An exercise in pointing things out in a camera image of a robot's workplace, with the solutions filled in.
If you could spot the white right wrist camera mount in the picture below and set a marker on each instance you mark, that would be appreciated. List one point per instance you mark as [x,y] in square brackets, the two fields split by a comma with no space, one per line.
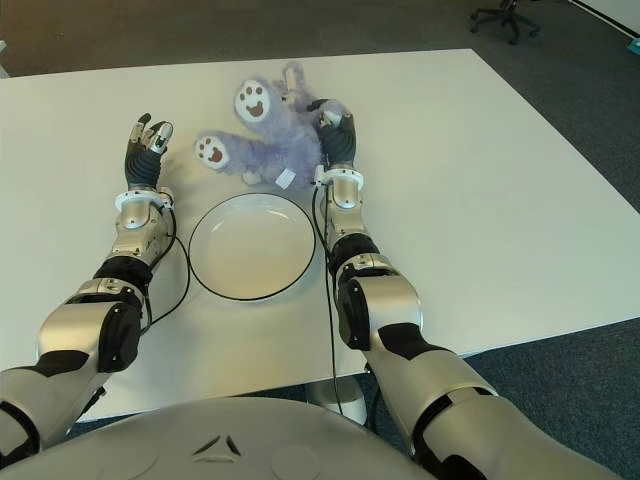
[340,175]

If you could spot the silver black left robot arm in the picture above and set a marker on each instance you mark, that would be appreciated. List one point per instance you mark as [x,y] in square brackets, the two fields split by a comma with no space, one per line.
[70,330]

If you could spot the silver table pedestal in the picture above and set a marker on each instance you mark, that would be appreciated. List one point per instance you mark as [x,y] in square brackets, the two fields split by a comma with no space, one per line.
[350,395]

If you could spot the white plate with black rim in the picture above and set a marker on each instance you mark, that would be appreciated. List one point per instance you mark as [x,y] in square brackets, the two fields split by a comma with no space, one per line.
[252,250]

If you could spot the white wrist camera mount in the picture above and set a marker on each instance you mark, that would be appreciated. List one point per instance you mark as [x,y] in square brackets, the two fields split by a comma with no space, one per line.
[340,175]
[137,196]

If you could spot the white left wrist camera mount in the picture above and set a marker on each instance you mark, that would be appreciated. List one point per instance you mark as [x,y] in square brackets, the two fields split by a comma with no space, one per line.
[137,196]

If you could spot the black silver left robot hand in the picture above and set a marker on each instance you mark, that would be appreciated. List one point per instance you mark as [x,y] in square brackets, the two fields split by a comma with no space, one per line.
[142,165]

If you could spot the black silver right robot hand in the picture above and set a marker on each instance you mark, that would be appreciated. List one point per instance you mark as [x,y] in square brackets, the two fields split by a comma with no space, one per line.
[340,145]

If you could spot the purple plush bunny doll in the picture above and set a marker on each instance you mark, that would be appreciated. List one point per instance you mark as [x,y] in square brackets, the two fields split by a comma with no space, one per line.
[280,145]

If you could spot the teal box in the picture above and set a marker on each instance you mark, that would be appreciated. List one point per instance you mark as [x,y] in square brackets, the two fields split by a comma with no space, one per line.
[633,47]

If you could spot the silver robot torso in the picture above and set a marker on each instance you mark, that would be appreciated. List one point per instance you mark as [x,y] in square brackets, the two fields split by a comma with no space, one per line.
[225,440]

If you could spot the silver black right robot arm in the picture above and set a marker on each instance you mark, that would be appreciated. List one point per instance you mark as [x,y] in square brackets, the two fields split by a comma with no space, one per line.
[395,305]

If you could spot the black office chair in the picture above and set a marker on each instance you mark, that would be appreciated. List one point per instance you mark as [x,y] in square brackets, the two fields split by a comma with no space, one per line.
[507,17]

